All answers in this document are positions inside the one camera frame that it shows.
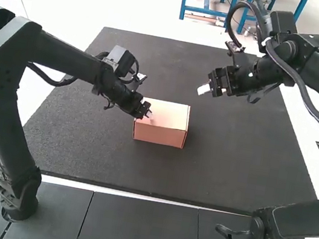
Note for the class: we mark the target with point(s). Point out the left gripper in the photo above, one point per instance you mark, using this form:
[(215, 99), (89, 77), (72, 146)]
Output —
[(143, 110)]

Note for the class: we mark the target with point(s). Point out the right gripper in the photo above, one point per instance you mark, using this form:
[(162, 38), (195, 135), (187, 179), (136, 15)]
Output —
[(222, 81)]

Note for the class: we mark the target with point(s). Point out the cardboard box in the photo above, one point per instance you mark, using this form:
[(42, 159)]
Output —
[(161, 126)]

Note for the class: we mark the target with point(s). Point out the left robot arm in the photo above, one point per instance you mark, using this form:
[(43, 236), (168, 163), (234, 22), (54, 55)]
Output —
[(1, 74)]

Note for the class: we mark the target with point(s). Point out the black mat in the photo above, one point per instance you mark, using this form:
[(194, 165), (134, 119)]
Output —
[(201, 163)]

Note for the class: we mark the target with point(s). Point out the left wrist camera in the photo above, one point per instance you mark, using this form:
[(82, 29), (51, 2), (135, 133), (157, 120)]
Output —
[(141, 78)]

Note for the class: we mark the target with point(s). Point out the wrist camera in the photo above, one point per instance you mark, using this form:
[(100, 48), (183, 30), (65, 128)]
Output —
[(141, 78), (234, 47)]

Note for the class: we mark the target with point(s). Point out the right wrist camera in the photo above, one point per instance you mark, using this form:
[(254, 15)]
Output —
[(234, 47)]

